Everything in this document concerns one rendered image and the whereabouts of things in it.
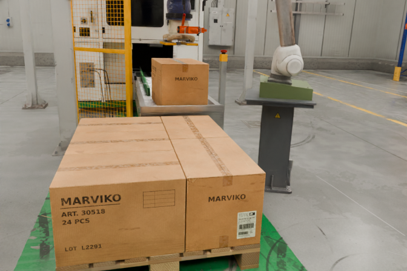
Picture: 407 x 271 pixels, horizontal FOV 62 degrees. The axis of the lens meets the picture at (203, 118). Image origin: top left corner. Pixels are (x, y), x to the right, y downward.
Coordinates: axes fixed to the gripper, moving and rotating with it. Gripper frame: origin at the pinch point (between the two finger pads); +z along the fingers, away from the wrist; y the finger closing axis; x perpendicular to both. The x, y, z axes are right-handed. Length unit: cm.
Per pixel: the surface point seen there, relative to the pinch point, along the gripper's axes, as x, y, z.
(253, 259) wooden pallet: 104, -14, 131
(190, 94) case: -29, -5, 67
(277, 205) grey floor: 43, -57, 136
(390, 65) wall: -761, -855, 108
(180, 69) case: -28, 5, 46
